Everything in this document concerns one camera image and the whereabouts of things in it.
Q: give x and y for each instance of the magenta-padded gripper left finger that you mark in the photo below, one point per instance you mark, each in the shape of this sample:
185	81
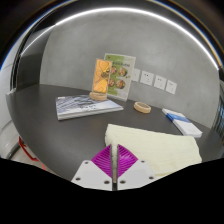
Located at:
100	173

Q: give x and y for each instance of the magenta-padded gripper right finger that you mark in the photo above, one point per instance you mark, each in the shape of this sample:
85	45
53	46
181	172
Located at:
131	171

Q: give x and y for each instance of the cream ribbed towel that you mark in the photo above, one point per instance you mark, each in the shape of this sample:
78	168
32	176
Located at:
160	148

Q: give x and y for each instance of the grey photo book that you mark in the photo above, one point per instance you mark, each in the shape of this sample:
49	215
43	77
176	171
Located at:
83	106

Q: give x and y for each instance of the white booklet with blue band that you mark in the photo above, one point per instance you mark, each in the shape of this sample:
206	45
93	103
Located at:
176	116

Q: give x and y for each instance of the plain white booklet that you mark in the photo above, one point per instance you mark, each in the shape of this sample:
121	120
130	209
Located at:
189	129

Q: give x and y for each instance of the orange sign on wooden base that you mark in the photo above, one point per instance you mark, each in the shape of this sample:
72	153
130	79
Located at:
101	78

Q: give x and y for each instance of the green menu in acrylic stand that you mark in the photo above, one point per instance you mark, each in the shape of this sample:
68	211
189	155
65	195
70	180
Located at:
122	75

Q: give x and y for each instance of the curved ceiling light strip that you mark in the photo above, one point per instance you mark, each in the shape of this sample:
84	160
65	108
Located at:
116	10

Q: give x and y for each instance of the red metal frame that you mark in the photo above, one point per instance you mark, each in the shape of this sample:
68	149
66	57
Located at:
25	150

